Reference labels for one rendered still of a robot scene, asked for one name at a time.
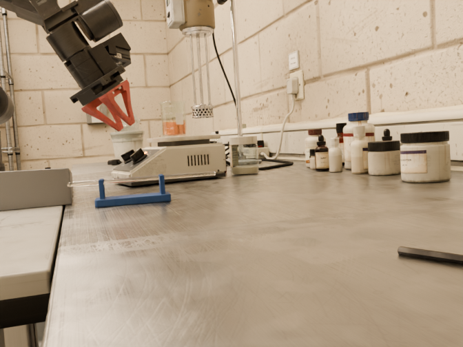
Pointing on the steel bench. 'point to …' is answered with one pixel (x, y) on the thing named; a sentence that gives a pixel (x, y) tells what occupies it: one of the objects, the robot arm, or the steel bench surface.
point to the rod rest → (131, 196)
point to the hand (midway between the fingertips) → (124, 123)
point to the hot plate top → (183, 138)
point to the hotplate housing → (179, 162)
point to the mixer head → (191, 16)
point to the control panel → (135, 164)
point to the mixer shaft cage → (203, 111)
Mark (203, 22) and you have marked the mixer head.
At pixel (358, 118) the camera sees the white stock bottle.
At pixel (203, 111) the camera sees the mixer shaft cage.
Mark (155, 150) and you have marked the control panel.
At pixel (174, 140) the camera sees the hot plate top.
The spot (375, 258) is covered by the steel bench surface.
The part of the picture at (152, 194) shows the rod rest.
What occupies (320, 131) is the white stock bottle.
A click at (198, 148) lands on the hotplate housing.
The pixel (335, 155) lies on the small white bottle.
